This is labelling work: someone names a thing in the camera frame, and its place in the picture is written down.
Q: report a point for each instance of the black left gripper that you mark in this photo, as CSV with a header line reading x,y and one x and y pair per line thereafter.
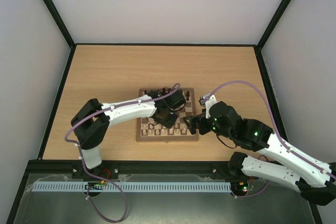
x,y
168,124

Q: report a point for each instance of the light blue cable duct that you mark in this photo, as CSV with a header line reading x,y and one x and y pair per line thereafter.
x,y
135,187

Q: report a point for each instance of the black frame post left rear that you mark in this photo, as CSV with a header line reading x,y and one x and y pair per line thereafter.
x,y
59,22

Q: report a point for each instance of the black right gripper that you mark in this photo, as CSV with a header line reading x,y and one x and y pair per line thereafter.
x,y
196,123

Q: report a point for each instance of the black frame post right rear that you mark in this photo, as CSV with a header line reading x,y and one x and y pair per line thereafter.
x,y
273,23

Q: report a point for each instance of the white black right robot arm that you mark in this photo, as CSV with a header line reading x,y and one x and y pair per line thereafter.
x,y
313,179

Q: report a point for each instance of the wooden chess board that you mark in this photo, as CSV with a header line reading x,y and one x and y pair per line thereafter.
x,y
182,105

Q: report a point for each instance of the black frame post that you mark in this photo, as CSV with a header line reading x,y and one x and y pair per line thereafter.
x,y
273,23
59,22

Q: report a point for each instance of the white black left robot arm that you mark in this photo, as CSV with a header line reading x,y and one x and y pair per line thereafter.
x,y
91,123

